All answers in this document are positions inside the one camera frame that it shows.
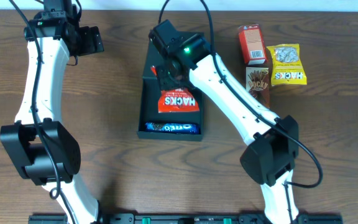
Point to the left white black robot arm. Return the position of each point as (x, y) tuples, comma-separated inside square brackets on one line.
[(40, 147)]

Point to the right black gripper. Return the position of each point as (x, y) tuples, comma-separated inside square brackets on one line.
[(165, 81)]

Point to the brown Pocky box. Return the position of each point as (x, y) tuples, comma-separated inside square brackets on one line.
[(258, 84)]

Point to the black gift box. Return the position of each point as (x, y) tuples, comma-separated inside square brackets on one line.
[(149, 106)]

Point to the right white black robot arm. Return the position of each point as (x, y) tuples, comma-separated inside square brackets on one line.
[(269, 158)]

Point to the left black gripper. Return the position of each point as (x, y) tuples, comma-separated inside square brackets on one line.
[(91, 40)]

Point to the yellow Hacks candy bag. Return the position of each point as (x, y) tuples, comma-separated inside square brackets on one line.
[(287, 67)]

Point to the blue Oreo cookie pack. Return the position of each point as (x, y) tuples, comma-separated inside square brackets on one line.
[(175, 128)]

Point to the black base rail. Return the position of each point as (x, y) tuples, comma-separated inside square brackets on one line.
[(247, 218)]

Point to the red Hacks candy bag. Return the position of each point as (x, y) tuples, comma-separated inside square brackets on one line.
[(174, 97)]

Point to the red cardboard snack box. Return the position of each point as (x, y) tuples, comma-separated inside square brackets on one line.
[(252, 44)]

